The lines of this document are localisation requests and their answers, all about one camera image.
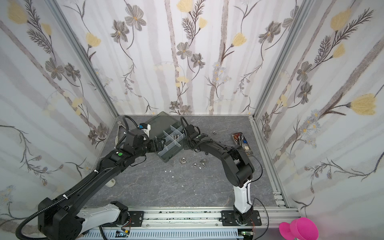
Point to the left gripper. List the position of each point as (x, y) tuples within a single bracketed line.
[(160, 146)]

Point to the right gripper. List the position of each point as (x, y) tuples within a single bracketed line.
[(188, 139)]

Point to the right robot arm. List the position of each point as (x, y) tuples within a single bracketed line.
[(238, 167)]

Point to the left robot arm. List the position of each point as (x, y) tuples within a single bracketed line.
[(58, 218)]

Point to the green compartment organizer box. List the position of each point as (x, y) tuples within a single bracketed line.
[(164, 126)]

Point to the metal kitchen tongs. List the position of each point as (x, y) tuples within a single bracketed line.
[(120, 129)]

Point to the small tray with tools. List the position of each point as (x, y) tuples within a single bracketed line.
[(240, 139)]

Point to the white pill bottle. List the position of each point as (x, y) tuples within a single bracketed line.
[(111, 183)]

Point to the pink plastic cup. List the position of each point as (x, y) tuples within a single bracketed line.
[(299, 229)]

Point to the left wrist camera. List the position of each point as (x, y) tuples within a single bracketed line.
[(145, 128)]

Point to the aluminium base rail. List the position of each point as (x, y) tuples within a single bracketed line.
[(196, 223)]

